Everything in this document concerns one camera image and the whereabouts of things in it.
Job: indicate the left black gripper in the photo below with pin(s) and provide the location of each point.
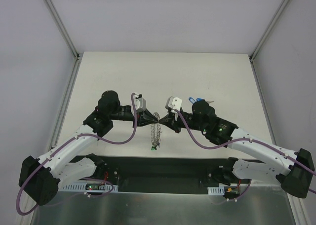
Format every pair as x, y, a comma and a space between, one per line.
140, 118

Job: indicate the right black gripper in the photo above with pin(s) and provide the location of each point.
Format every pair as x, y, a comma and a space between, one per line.
176, 121

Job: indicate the metal key organizer ring disc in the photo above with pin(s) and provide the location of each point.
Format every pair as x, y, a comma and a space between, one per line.
155, 135

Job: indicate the blue key tag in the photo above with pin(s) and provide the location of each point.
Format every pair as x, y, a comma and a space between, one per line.
192, 100

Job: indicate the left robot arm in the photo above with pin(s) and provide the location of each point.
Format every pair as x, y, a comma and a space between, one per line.
42, 177

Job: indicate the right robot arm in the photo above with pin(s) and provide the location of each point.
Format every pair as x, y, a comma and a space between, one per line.
292, 170

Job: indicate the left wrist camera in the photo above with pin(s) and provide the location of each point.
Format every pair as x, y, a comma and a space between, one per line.
139, 102

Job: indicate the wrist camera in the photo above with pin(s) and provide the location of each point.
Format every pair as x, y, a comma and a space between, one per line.
139, 102
173, 105

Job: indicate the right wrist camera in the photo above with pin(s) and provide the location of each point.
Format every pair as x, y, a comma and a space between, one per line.
173, 105

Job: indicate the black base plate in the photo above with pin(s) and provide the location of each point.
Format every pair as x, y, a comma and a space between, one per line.
166, 175

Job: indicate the left white cable duct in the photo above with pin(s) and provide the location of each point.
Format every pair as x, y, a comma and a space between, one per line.
89, 187

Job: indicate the white cable duct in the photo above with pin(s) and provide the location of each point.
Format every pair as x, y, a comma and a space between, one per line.
89, 187
216, 191

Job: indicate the right white cable duct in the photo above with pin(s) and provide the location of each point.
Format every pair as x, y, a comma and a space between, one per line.
216, 191

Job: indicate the left aluminium frame rail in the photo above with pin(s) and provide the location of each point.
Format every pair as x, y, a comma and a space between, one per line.
66, 84

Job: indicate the aluminium frame rail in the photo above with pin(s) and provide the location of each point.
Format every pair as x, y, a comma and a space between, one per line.
66, 84
262, 60

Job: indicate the right aluminium frame rail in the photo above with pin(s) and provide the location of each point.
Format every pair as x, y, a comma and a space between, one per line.
262, 60

